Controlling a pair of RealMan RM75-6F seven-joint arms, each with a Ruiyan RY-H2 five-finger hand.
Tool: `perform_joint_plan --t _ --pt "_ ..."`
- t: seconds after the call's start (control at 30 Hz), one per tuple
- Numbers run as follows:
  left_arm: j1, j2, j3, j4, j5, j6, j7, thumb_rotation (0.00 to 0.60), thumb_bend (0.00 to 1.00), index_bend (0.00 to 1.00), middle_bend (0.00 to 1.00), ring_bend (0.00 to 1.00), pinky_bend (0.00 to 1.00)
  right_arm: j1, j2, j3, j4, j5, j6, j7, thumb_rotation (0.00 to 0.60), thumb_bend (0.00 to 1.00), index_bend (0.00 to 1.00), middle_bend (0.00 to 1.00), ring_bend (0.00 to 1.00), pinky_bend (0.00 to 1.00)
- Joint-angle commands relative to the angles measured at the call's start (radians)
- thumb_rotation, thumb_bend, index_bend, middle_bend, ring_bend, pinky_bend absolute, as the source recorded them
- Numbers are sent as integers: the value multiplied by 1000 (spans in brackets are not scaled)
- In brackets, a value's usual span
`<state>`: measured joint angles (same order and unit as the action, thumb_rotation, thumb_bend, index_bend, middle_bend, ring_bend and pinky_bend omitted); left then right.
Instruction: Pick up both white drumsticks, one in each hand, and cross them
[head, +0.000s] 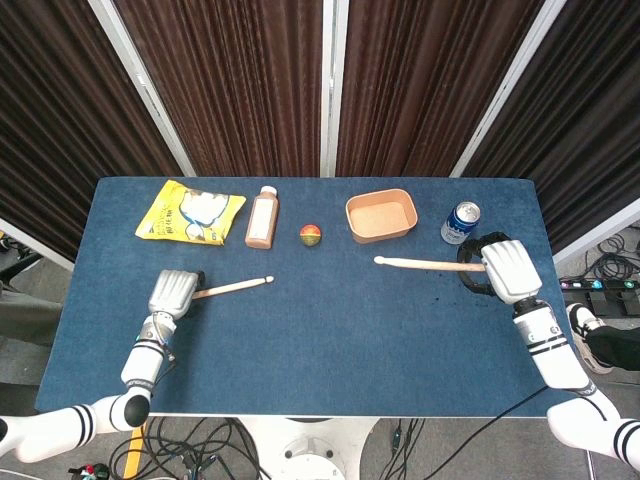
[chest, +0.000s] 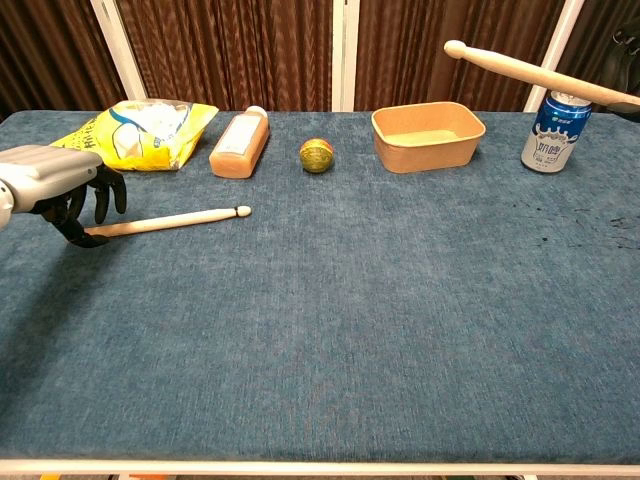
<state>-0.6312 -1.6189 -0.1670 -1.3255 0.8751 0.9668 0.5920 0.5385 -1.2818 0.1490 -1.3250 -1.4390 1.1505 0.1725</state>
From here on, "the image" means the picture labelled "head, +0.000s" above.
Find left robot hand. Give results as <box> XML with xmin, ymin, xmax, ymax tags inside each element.
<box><xmin>147</xmin><ymin>269</ymin><xmax>207</xmax><ymax>318</ymax></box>

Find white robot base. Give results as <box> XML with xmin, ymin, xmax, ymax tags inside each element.
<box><xmin>234</xmin><ymin>415</ymin><xmax>386</xmax><ymax>480</ymax></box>

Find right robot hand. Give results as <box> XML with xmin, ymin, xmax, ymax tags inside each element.
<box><xmin>457</xmin><ymin>231</ymin><xmax>544</xmax><ymax>306</ymax></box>

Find yellow floor tape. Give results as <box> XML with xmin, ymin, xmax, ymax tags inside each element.
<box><xmin>122</xmin><ymin>424</ymin><xmax>146</xmax><ymax>480</ymax></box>

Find black and white shoe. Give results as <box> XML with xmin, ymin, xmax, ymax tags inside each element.
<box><xmin>565</xmin><ymin>302</ymin><xmax>615</xmax><ymax>376</ymax></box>

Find yellow snack bag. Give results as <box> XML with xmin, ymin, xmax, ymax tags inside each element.
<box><xmin>134</xmin><ymin>179</ymin><xmax>248</xmax><ymax>247</ymax></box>

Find black power strip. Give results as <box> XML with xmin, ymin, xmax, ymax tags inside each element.
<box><xmin>559</xmin><ymin>277</ymin><xmax>640</xmax><ymax>317</ymax></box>

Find white partition frame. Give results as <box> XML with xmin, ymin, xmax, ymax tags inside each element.
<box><xmin>319</xmin><ymin>0</ymin><xmax>350</xmax><ymax>178</ymax></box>

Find blue table cloth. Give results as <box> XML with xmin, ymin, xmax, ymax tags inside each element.
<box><xmin>35</xmin><ymin>176</ymin><xmax>586</xmax><ymax>418</ymax></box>

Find black floor cables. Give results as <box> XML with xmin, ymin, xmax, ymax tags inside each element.
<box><xmin>67</xmin><ymin>417</ymin><xmax>274</xmax><ymax>480</ymax></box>

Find orange paper bowl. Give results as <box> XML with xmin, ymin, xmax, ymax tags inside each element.
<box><xmin>344</xmin><ymin>188</ymin><xmax>419</xmax><ymax>245</ymax></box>

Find brown drink bottle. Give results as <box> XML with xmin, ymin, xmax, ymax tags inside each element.
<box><xmin>244</xmin><ymin>185</ymin><xmax>281</xmax><ymax>250</ymax></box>

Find brown pleated curtain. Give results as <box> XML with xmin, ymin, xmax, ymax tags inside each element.
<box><xmin>0</xmin><ymin>0</ymin><xmax>640</xmax><ymax>261</ymax></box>

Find blue drink can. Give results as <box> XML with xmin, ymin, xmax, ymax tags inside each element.
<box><xmin>440</xmin><ymin>201</ymin><xmax>482</xmax><ymax>246</ymax></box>

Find wooden drumstick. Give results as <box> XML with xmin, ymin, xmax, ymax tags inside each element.
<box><xmin>373</xmin><ymin>255</ymin><xmax>487</xmax><ymax>273</ymax></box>
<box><xmin>191</xmin><ymin>275</ymin><xmax>275</xmax><ymax>301</ymax></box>

